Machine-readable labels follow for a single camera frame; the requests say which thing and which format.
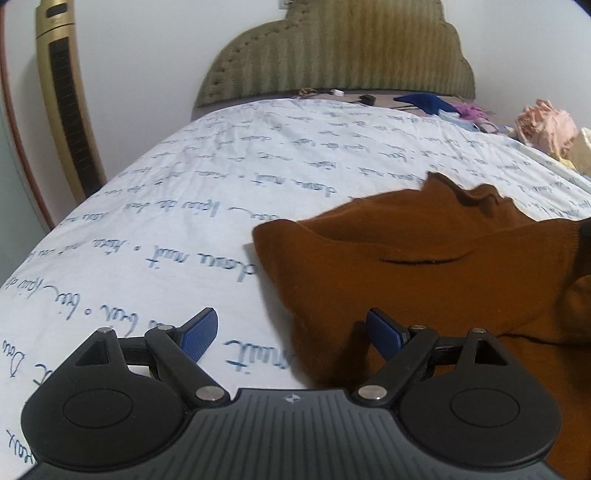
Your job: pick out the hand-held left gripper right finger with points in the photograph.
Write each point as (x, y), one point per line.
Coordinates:
(384, 336)

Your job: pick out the olive upholstered headboard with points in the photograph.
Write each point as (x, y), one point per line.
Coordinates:
(346, 46)

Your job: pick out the brown knit sweater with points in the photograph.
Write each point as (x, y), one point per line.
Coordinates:
(415, 286)

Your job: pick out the pink crumpled cloth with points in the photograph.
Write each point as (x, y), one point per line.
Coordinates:
(547, 122)

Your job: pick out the pinkish bed sheet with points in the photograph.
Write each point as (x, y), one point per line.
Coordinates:
(383, 98)

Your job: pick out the yellow cloth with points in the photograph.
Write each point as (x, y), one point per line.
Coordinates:
(561, 161)

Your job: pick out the white printed blanket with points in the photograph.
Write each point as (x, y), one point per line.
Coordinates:
(184, 184)

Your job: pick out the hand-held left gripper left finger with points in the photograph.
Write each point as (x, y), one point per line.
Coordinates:
(199, 336)

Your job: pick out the gold tower fan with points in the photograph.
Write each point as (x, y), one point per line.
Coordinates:
(69, 115)

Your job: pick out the dark blue cloth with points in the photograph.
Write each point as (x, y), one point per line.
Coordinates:
(422, 101)

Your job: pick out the purple cloth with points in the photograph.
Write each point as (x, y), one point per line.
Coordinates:
(471, 110)

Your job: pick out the black small adapter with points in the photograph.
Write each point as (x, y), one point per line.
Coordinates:
(367, 98)

